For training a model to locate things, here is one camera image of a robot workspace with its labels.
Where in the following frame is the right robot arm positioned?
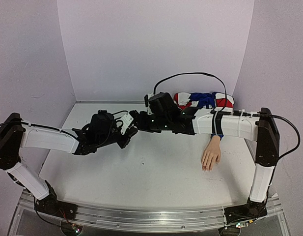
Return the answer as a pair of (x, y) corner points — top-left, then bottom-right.
(136, 92), (279, 203)

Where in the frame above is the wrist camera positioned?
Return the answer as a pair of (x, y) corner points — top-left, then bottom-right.
(144, 93), (157, 115)
(115, 112), (135, 136)

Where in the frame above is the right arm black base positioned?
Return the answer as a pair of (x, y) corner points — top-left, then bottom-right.
(224, 199), (267, 226)

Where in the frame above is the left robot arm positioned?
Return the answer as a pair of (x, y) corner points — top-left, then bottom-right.
(0, 110), (138, 215)

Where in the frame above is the mannequin hand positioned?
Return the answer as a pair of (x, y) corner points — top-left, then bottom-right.
(201, 135), (221, 171)

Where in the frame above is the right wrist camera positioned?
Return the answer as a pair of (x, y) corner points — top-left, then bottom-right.
(144, 93), (157, 115)

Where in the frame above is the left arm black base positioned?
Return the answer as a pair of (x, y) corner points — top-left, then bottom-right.
(34, 181), (78, 220)

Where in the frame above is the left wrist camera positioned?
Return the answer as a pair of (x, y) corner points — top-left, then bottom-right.
(115, 112), (135, 136)

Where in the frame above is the aluminium front rail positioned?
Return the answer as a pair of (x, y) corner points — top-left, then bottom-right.
(17, 204), (287, 228)

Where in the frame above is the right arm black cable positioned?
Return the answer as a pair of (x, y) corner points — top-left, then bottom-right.
(153, 71), (301, 159)

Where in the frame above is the blue red white jacket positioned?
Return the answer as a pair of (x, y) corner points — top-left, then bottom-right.
(172, 92), (234, 135)

